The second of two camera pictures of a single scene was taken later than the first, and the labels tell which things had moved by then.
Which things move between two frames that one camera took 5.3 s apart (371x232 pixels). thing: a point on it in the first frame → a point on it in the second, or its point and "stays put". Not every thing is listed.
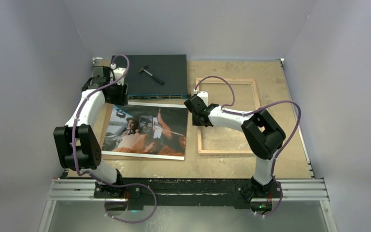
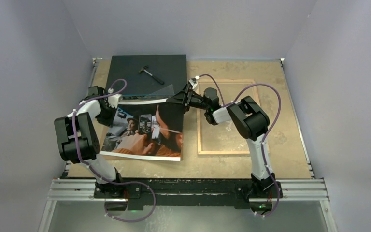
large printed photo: x=148 y=130 stays put
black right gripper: x=195 y=122 → x=181 y=97
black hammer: x=142 y=69 stays put
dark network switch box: x=171 y=69 stays put
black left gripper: x=121 y=99 → x=109 y=122
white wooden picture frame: x=240 y=81 stays put
